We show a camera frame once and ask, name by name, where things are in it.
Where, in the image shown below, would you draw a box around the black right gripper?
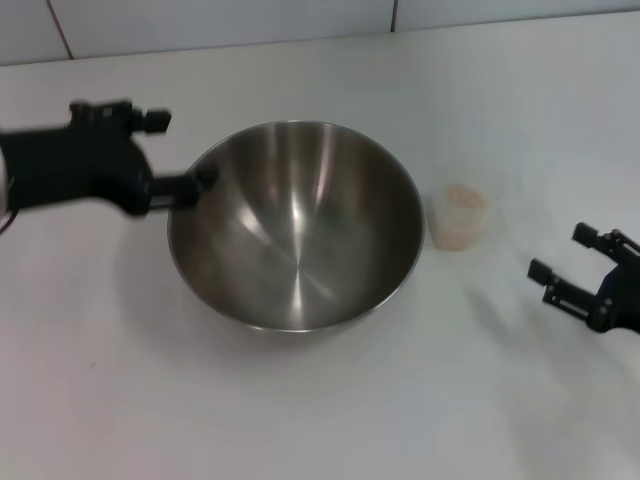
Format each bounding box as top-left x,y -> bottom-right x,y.
527,222 -> 640,334

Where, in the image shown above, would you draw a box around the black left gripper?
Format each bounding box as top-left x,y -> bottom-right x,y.
0,99 -> 220,219

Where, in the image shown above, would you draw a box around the small transparent plastic cup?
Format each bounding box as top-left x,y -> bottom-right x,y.
427,179 -> 491,251

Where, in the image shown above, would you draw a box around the white rice grains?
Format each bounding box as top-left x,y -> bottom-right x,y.
434,182 -> 489,250

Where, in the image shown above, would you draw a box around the large stainless steel bowl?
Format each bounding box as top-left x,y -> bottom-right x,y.
167,119 -> 426,334

